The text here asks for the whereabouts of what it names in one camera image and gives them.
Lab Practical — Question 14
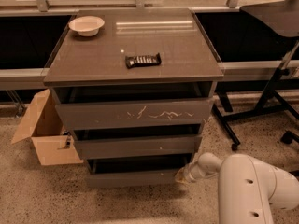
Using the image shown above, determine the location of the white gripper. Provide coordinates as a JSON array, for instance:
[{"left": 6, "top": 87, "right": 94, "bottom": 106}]
[{"left": 175, "top": 162, "right": 205, "bottom": 184}]

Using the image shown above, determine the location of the scratched grey top drawer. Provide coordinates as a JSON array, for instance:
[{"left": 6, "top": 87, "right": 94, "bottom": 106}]
[{"left": 56, "top": 83, "right": 213, "bottom": 131}]

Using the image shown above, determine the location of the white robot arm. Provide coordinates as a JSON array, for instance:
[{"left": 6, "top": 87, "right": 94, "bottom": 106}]
[{"left": 175, "top": 153, "right": 299, "bottom": 224}]

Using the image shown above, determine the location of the grey bottom drawer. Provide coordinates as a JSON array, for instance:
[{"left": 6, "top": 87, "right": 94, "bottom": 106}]
[{"left": 86, "top": 153, "right": 193, "bottom": 188}]

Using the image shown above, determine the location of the white bowl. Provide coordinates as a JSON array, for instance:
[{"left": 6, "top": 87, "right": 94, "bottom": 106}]
[{"left": 68, "top": 16, "right": 105, "bottom": 37}]

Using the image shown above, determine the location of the open cardboard box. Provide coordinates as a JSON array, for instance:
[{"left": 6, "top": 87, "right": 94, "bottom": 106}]
[{"left": 11, "top": 90, "right": 83, "bottom": 166}]

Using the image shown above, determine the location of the black office chair base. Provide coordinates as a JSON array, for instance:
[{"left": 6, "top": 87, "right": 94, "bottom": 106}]
[{"left": 280, "top": 131, "right": 299, "bottom": 145}]

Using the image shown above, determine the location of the grey middle drawer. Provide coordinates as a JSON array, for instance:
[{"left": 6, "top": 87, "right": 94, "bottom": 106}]
[{"left": 75, "top": 124, "right": 202, "bottom": 159}]

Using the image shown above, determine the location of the grey drawer cabinet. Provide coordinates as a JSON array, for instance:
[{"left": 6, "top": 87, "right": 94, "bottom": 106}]
[{"left": 43, "top": 8, "right": 224, "bottom": 173}]

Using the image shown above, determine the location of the black snack bar wrapper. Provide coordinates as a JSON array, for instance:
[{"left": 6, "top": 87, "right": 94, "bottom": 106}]
[{"left": 125, "top": 53, "right": 162, "bottom": 69}]

